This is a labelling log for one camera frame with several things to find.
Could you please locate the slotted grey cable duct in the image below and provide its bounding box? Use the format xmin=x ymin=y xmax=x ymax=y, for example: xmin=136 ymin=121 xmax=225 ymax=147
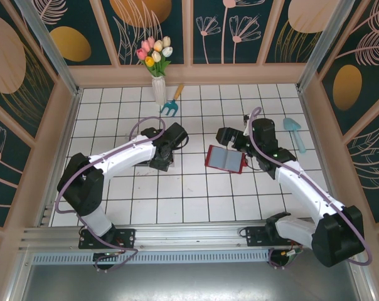
xmin=31 ymin=248 xmax=272 ymax=265

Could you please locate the artificial tulip bouquet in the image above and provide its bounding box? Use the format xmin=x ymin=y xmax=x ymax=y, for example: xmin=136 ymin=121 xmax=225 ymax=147
xmin=136 ymin=36 xmax=173 ymax=78

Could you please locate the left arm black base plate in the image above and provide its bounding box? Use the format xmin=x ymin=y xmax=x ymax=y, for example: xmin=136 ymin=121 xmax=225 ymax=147
xmin=78 ymin=228 xmax=136 ymax=250

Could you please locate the red leather card holder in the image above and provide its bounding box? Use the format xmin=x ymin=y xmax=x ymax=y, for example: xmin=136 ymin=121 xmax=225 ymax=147
xmin=204 ymin=144 xmax=248 ymax=174

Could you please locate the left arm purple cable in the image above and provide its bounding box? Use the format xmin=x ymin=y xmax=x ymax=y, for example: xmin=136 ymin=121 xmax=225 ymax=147
xmin=53 ymin=116 xmax=167 ymax=272

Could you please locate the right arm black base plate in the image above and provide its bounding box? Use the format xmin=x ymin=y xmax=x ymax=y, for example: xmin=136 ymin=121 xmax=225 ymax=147
xmin=245 ymin=226 xmax=302 ymax=247

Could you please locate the aluminium frame post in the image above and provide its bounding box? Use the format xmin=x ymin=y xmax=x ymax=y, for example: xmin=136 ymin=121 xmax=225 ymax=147
xmin=13 ymin=0 xmax=83 ymax=97
xmin=296 ymin=0 xmax=366 ymax=92

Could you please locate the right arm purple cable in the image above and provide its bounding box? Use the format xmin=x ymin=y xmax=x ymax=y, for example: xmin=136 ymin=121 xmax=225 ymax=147
xmin=244 ymin=107 xmax=373 ymax=270

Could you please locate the aluminium mounting rail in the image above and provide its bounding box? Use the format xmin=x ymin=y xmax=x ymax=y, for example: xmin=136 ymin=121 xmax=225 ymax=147
xmin=18 ymin=221 xmax=365 ymax=251

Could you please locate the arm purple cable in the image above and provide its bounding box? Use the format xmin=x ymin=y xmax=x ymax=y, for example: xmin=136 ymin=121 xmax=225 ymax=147
xmin=244 ymin=107 xmax=373 ymax=270
xmin=53 ymin=116 xmax=167 ymax=272

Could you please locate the blue garden fork wooden handle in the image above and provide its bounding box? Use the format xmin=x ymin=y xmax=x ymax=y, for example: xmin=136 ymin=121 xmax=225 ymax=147
xmin=159 ymin=83 xmax=185 ymax=118

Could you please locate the light blue plastic trowel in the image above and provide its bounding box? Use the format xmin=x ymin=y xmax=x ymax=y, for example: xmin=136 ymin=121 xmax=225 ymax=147
xmin=282 ymin=117 xmax=307 ymax=154

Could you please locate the white ribbed vase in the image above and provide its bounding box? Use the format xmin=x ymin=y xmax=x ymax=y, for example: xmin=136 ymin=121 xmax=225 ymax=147
xmin=151 ymin=76 xmax=167 ymax=106

